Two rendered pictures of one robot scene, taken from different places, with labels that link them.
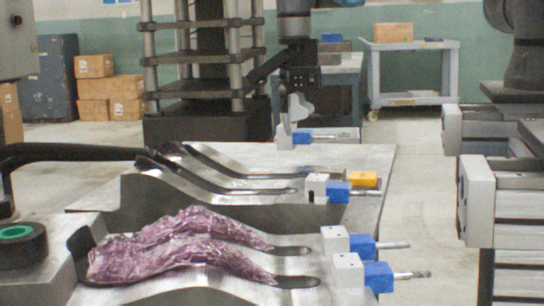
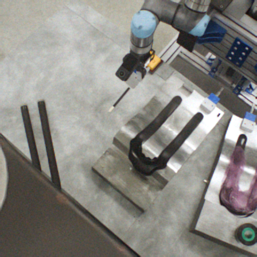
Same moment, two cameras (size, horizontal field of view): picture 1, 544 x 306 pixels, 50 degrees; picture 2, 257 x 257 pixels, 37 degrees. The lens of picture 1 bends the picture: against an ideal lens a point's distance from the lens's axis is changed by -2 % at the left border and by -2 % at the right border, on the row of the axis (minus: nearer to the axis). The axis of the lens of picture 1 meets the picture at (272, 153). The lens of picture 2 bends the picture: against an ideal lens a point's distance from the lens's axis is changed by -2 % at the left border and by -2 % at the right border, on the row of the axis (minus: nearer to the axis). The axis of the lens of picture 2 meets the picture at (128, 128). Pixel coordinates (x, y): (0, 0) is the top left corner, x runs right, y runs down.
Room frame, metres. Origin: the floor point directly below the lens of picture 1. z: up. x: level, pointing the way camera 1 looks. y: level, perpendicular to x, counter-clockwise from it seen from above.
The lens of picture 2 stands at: (1.11, 0.62, 2.29)
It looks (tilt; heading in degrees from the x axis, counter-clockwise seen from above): 70 degrees down; 287
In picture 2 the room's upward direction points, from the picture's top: 8 degrees clockwise
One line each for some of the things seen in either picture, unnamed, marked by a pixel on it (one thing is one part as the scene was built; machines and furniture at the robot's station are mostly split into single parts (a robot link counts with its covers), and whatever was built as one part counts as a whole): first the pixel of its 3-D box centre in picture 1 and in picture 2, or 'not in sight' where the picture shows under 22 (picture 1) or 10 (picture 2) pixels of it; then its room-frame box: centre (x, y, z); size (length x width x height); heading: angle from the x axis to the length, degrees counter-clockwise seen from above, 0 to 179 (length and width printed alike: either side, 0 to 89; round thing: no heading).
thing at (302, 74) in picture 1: (298, 65); (140, 53); (1.32, -0.07, 1.09); 0.09 x 0.08 x 0.12; 75
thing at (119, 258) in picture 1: (180, 242); (246, 178); (0.77, 0.13, 0.90); 0.26 x 0.18 x 0.08; 92
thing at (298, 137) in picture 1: (307, 137); (139, 71); (1.32, -0.08, 0.93); 0.13 x 0.05 x 0.05; 75
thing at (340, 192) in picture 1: (344, 192); (213, 98); (1.00, -0.12, 0.89); 0.13 x 0.05 x 0.05; 75
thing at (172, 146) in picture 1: (215, 167); (166, 134); (1.12, 0.11, 0.92); 0.35 x 0.16 x 0.09; 75
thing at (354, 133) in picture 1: (318, 143); not in sight; (4.27, -0.34, 0.28); 0.61 x 0.41 x 0.15; 80
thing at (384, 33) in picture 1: (393, 36); not in sight; (6.84, -1.43, 0.94); 0.41 x 0.33 x 0.29; 88
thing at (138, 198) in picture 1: (211, 189); (159, 139); (1.13, 0.12, 0.87); 0.50 x 0.26 x 0.14; 75
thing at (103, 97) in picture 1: (111, 87); not in sight; (7.60, 2.02, 0.42); 0.86 x 0.33 x 0.83; 80
